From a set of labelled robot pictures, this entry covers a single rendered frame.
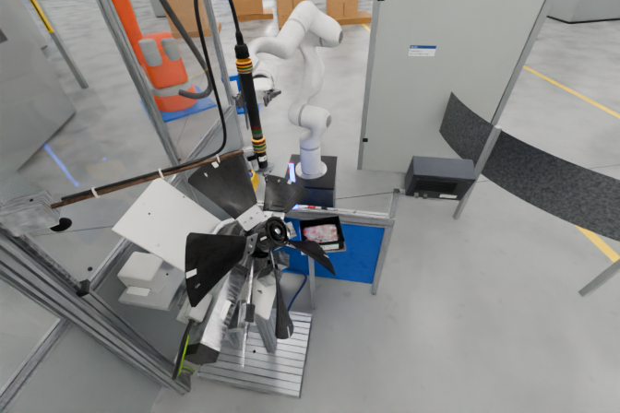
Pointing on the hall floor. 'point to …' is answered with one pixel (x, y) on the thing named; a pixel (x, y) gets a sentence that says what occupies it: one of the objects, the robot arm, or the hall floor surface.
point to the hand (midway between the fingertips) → (252, 101)
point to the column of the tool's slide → (87, 311)
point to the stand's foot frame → (227, 372)
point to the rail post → (381, 260)
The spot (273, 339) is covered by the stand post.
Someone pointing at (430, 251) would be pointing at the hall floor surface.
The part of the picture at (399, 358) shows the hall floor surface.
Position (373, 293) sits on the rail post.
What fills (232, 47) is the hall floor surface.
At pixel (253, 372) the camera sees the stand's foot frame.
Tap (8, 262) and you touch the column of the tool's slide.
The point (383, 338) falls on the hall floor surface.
